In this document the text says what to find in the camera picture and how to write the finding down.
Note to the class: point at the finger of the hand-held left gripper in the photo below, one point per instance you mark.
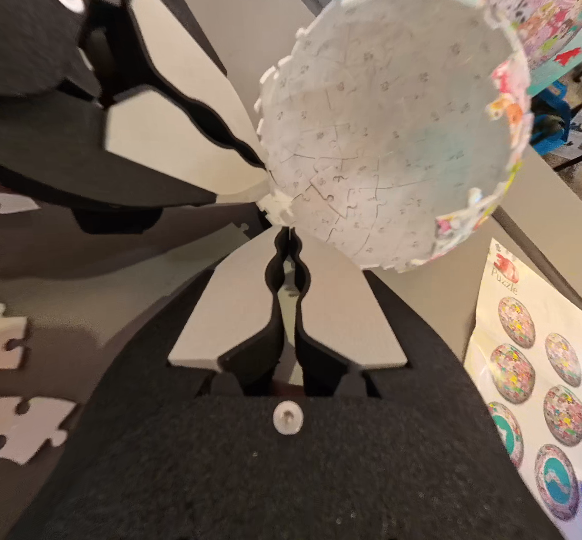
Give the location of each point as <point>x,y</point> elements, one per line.
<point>173,149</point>
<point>186,58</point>

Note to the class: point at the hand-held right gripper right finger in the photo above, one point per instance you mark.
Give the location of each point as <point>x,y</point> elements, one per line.
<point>350,322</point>

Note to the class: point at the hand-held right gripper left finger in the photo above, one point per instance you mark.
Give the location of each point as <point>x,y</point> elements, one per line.
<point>227,322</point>

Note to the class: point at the single white puzzle piece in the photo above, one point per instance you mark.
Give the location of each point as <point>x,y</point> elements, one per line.
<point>275,208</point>

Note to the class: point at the colourful puzzle ball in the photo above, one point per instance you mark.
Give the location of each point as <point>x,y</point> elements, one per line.
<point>391,121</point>

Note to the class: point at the white puzzle leaflet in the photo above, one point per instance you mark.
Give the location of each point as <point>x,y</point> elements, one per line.
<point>536,376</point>

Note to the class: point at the row of white puzzle pieces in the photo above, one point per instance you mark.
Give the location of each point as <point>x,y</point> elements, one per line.
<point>32,426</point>

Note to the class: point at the colourful puzzle box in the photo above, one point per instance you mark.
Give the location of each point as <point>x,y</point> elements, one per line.
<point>546,12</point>

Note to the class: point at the blue fabric bag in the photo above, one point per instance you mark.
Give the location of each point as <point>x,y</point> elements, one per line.
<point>553,121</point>

